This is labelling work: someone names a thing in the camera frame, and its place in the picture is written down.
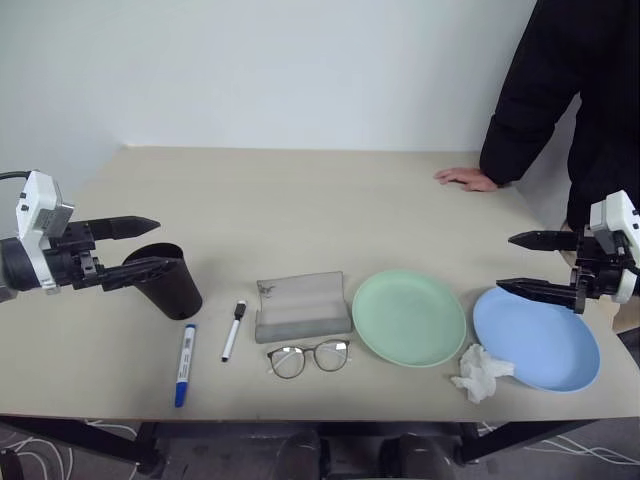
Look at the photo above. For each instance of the grey felt glasses case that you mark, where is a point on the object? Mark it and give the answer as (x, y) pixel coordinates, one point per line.
(300, 330)

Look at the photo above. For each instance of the person in black jacket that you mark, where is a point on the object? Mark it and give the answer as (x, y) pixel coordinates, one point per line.
(590, 75)

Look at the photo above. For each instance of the black plastic cup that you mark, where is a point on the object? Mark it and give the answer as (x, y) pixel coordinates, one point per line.
(175, 295)

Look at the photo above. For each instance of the dark rounded shape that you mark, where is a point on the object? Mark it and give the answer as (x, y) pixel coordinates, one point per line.
(420, 457)
(300, 455)

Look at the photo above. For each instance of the white tissue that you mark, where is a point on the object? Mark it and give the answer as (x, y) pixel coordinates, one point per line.
(480, 372)

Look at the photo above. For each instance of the white marker with black cap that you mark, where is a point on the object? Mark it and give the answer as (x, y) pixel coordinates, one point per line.
(232, 335)

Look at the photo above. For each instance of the black metal table frame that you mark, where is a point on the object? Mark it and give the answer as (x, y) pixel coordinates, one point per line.
(75, 440)

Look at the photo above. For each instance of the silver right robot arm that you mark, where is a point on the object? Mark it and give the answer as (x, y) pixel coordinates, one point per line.
(637, 282)

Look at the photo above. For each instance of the blue plastic plate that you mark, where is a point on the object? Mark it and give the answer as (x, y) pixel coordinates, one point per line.
(540, 345)

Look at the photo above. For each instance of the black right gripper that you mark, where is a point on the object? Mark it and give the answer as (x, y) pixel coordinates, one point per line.
(597, 265)

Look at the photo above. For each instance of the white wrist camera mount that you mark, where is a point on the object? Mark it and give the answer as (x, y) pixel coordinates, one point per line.
(35, 200)
(617, 212)

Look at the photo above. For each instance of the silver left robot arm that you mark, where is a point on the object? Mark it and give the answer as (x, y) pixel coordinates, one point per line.
(15, 262)

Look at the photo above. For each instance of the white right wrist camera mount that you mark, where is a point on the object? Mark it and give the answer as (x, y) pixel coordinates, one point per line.
(617, 212)

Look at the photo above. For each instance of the black sleeved person's forearm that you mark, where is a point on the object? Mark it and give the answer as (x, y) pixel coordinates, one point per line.
(520, 135)

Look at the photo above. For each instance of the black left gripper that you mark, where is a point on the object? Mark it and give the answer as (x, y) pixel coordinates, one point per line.
(75, 245)

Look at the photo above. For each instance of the person's bare hand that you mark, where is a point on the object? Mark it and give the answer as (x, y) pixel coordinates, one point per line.
(467, 177)

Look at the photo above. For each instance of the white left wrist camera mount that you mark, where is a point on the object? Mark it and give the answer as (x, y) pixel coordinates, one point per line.
(35, 200)

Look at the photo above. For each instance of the brown round frame glasses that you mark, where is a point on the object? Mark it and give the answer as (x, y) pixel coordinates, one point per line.
(287, 362)

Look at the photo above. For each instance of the green plastic plate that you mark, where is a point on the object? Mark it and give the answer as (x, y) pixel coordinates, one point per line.
(407, 320)

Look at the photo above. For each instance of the blue whiteboard marker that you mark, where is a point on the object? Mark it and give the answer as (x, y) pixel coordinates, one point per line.
(185, 360)

